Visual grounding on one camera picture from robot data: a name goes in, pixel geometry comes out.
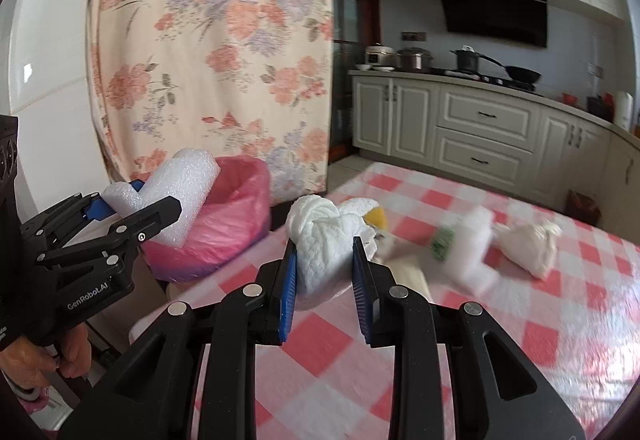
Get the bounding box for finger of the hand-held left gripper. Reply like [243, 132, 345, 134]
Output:
[20, 192, 115, 248]
[36, 195, 184, 277]

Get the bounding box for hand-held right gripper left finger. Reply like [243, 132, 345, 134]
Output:
[60, 237, 299, 440]

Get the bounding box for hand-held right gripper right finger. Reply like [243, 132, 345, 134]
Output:
[351, 236, 586, 440]

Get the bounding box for white bent foam piece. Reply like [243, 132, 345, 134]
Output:
[102, 147, 222, 251]

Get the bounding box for white paper towel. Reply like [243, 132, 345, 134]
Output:
[286, 194, 381, 311]

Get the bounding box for pink bag-lined bin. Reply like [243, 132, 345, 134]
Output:
[142, 156, 273, 283]

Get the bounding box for green label packet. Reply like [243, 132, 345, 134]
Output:
[432, 227, 456, 263]

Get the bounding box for white foam block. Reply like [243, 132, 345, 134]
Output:
[440, 209, 501, 293]

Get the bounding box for white plastic bag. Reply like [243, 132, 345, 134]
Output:
[492, 221, 563, 280]

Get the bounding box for person's left hand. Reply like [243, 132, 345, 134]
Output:
[0, 327, 92, 396]

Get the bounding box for red checkered tablecloth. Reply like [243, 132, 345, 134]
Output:
[129, 160, 640, 440]

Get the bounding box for floral curtain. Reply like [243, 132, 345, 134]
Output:
[89, 0, 335, 198]

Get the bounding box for white lower kitchen cabinets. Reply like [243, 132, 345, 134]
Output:
[350, 72, 616, 221]

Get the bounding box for dark framed glass door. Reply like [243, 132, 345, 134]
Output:
[327, 0, 381, 161]

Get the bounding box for white rice cooker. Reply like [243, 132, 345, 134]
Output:
[364, 44, 398, 70]

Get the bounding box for silver pressure cooker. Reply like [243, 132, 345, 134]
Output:
[396, 46, 433, 73]

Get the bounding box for black gas stove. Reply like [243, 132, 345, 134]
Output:
[442, 69, 546, 93]

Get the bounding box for black cooking pot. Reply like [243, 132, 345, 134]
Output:
[450, 45, 506, 75]

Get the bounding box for black frying pan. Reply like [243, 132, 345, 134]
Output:
[502, 64, 542, 85]

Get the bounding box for white side kitchen cabinets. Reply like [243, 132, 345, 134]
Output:
[607, 130, 640, 241]

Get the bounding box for black range hood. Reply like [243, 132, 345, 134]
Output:
[432, 0, 548, 48]

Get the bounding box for white kettle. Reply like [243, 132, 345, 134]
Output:
[614, 91, 635, 130]

